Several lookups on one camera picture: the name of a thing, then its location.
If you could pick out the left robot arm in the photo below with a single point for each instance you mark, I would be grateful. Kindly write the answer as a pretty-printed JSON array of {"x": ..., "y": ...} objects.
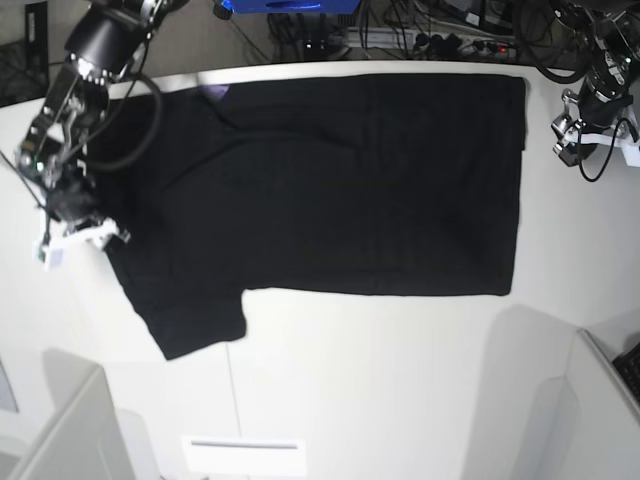
[{"x": 609, "y": 33}]

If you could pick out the blue box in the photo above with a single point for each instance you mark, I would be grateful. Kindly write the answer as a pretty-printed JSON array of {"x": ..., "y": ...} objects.
[{"x": 291, "y": 6}]

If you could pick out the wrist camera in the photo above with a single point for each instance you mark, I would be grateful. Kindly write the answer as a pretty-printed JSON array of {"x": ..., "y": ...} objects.
[
  {"x": 49, "y": 256},
  {"x": 631, "y": 153}
]

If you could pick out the black keyboard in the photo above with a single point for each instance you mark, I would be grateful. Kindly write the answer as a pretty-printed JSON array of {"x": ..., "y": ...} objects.
[{"x": 628, "y": 367}]

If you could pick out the white power strip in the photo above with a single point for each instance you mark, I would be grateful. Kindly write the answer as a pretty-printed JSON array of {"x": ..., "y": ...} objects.
[{"x": 455, "y": 45}]

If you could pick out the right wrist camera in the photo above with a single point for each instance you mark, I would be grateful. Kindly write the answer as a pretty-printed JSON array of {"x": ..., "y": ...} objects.
[{"x": 49, "y": 256}]

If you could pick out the black T-shirt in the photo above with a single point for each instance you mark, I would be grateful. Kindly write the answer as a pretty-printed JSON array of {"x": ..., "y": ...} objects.
[{"x": 405, "y": 185}]

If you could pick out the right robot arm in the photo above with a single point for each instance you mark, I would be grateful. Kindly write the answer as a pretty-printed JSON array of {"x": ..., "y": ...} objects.
[{"x": 109, "y": 45}]

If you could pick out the white right partition panel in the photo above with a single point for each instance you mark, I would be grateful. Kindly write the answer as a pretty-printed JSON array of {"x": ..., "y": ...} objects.
[{"x": 595, "y": 430}]

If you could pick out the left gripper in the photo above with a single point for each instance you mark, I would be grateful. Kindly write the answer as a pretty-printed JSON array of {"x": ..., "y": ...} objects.
[{"x": 593, "y": 114}]

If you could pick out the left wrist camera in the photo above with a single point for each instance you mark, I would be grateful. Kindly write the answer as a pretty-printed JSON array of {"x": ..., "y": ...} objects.
[{"x": 631, "y": 153}]

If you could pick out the white partition panel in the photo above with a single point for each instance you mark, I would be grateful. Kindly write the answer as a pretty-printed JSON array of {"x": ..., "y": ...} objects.
[
  {"x": 595, "y": 430},
  {"x": 82, "y": 439}
]

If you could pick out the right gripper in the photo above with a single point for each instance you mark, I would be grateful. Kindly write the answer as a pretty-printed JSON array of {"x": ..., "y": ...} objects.
[{"x": 74, "y": 201}]

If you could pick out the white left partition panel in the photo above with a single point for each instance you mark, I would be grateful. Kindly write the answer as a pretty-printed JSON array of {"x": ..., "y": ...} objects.
[{"x": 82, "y": 439}]

